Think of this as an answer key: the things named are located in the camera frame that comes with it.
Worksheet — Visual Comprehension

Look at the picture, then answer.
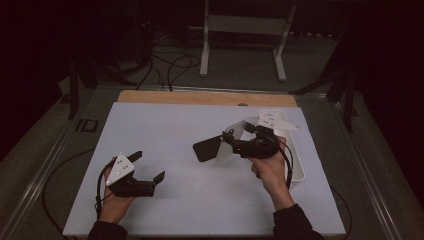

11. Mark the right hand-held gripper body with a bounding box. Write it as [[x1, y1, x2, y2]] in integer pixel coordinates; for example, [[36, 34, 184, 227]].
[[233, 113, 301, 159]]

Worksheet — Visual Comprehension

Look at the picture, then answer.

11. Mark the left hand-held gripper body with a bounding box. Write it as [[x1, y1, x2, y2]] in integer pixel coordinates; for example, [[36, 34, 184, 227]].
[[105, 152, 157, 198]]

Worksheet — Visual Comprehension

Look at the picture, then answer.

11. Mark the iridescent phone case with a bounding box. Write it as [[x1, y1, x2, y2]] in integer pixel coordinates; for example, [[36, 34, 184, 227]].
[[215, 119, 248, 164]]

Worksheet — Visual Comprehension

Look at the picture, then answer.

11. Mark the black phone case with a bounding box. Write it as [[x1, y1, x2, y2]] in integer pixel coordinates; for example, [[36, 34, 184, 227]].
[[192, 134, 223, 163]]

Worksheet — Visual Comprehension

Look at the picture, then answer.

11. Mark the white plastic basket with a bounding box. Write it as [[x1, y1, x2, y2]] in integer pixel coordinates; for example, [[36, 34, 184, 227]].
[[258, 108, 306, 183]]

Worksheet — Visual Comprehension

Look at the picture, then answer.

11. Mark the person's right hand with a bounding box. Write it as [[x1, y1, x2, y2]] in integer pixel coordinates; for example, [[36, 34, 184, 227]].
[[250, 136, 296, 211]]

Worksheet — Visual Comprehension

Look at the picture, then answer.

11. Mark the person's left hand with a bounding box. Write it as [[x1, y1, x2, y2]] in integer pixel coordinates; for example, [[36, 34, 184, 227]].
[[99, 184, 136, 224]]

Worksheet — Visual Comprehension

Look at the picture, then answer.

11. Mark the black tripod stand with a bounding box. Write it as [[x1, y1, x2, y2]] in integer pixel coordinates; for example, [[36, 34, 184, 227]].
[[66, 56, 138, 121], [289, 66, 361, 134]]

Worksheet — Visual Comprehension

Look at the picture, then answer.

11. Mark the white metal stand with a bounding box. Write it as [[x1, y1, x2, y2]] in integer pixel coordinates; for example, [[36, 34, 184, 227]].
[[199, 0, 298, 83]]

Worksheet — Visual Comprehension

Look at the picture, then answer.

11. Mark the left hand-held gripper cable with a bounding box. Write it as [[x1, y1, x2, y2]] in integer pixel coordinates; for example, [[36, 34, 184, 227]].
[[95, 159, 116, 221]]

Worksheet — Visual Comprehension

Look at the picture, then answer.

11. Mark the hand-held gripper cable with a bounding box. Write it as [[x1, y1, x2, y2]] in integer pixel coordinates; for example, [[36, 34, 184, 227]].
[[276, 138, 295, 189], [95, 159, 116, 221]]

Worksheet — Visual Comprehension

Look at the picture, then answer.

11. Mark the right hand-held gripper cable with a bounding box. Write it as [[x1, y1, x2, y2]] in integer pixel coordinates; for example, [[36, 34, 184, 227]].
[[276, 138, 295, 189]]

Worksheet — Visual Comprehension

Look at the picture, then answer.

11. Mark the small black floor frame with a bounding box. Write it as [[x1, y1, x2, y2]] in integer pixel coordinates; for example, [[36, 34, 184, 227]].
[[75, 118, 100, 133]]

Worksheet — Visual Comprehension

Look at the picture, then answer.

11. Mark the black floor cable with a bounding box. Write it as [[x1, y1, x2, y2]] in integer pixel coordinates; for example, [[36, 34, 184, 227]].
[[329, 184, 353, 240], [134, 31, 168, 91], [166, 54, 202, 92], [42, 148, 96, 234]]

